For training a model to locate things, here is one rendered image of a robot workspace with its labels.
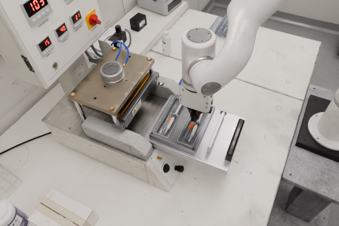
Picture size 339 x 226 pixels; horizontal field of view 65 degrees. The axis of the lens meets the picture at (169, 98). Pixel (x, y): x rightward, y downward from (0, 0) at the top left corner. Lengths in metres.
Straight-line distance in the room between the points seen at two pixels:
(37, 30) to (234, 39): 0.53
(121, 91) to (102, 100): 0.07
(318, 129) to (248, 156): 0.31
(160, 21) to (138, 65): 0.81
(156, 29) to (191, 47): 1.06
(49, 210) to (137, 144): 0.38
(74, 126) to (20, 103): 0.45
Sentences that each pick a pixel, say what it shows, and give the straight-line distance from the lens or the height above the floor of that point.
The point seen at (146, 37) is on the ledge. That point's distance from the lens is 1.62.
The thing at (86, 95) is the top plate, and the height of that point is 1.11.
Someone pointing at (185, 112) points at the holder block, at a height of 0.99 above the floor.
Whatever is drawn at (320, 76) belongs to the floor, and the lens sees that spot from 2.76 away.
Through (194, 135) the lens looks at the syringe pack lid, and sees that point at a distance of 0.89.
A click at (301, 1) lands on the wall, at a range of 3.23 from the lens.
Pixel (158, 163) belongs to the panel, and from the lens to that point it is 0.98.
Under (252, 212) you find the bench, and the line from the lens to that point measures 1.08.
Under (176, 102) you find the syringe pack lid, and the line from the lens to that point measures 0.97.
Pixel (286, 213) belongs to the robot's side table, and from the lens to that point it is 1.93.
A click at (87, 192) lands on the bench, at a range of 1.14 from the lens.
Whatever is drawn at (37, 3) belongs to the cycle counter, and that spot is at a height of 1.40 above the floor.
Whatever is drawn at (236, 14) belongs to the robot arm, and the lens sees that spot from 0.63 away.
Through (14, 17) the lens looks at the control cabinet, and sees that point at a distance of 0.79.
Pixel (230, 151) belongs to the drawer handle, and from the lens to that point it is 0.86.
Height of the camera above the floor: 1.75
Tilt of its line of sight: 49 degrees down
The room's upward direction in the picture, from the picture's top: 4 degrees counter-clockwise
